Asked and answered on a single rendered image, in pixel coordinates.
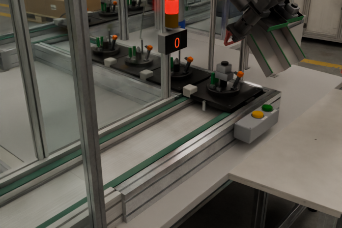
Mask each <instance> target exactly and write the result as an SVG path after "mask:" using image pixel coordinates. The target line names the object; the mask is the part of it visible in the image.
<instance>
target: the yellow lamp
mask: <svg viewBox="0 0 342 228"><path fill-rule="evenodd" d="M178 26H179V14H166V13H165V27H168V28H175V27H178Z"/></svg>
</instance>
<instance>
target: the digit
mask: <svg viewBox="0 0 342 228"><path fill-rule="evenodd" d="M180 48H181V33H179V34H176V35H173V51H175V50H177V49H180Z"/></svg>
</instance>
